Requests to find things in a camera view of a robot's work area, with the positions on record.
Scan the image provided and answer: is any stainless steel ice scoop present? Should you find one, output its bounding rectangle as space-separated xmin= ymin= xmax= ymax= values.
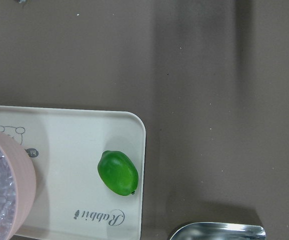
xmin=169 ymin=222 xmax=266 ymax=240

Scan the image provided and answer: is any pink bowl of ice cubes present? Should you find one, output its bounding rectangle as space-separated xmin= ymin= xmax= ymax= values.
xmin=0 ymin=132 xmax=37 ymax=240

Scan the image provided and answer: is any green lime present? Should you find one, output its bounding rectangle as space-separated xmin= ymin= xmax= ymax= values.
xmin=97 ymin=150 xmax=139 ymax=196

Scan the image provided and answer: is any cream rectangular serving tray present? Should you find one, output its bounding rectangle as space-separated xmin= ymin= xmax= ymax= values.
xmin=0 ymin=106 xmax=146 ymax=240

